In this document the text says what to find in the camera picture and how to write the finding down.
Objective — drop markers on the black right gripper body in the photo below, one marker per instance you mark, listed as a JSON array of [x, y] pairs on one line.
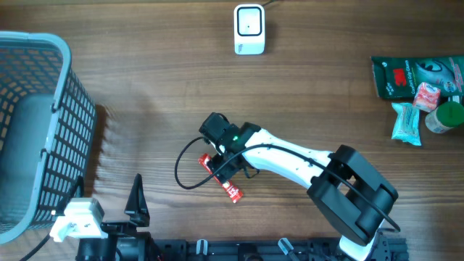
[[219, 163]]

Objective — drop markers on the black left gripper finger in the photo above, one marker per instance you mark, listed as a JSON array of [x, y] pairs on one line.
[[76, 190], [136, 207]]

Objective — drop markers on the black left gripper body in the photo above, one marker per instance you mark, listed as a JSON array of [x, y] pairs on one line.
[[121, 229]]

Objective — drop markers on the red snack stick packet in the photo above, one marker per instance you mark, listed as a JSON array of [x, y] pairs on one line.
[[233, 191]]

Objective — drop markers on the teal wet wipes packet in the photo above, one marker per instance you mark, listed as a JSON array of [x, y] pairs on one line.
[[406, 127]]

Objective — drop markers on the green 3M glove packet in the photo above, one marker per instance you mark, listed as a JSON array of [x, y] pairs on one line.
[[399, 77]]

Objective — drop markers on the red white tissue packet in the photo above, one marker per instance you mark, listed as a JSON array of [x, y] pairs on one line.
[[427, 97]]

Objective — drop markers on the green lid jar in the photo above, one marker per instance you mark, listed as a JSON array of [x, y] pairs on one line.
[[445, 117]]

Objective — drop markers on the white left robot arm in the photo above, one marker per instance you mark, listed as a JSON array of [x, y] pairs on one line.
[[118, 249]]

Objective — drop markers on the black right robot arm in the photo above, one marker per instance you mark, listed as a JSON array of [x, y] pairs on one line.
[[351, 194]]

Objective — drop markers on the white barcode scanner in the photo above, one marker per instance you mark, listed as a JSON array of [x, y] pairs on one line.
[[249, 29]]

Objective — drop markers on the grey plastic mesh basket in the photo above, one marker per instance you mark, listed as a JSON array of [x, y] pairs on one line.
[[48, 122]]

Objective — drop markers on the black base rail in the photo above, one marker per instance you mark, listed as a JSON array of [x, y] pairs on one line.
[[307, 250]]

